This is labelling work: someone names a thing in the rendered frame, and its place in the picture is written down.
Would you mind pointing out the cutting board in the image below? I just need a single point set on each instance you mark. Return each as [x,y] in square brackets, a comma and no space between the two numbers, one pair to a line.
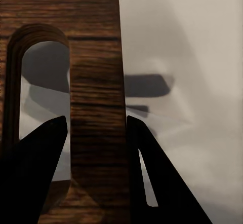
[99,189]

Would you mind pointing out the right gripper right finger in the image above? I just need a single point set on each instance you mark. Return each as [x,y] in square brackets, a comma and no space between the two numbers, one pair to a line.
[176,203]

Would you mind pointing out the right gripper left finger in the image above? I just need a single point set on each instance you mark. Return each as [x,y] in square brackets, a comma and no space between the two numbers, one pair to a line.
[27,170]

